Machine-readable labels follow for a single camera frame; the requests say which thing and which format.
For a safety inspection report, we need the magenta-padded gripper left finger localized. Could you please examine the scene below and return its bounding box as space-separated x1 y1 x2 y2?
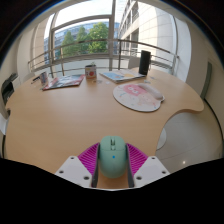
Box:
54 142 101 189

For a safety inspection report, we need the metal balcony railing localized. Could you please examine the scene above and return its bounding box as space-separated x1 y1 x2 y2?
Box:
27 38 181 76

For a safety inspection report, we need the small white-red plant pot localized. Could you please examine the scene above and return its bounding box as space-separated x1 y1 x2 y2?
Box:
84 63 98 80

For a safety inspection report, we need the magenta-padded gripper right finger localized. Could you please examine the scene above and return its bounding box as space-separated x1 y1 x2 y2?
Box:
125 142 170 189

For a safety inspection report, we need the round pink printed mouse pad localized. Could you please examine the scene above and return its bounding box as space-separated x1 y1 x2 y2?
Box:
112 82 166 113

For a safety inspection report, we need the black cylindrical drink bottle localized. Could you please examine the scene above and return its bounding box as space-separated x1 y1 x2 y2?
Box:
138 49 152 76

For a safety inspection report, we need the red and black magazine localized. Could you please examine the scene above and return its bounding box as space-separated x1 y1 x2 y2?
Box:
42 73 86 92

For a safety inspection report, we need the small clear jar, dark lid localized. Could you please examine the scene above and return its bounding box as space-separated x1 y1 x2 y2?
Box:
39 70 50 87

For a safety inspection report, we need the white chair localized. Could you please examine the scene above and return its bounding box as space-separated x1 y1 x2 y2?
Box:
127 56 141 70

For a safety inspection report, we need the blue and white magazine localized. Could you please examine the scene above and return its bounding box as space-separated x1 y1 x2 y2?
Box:
99 69 147 84

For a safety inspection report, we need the mint green computer mouse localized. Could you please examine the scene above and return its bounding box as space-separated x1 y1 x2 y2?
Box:
98 135 128 179

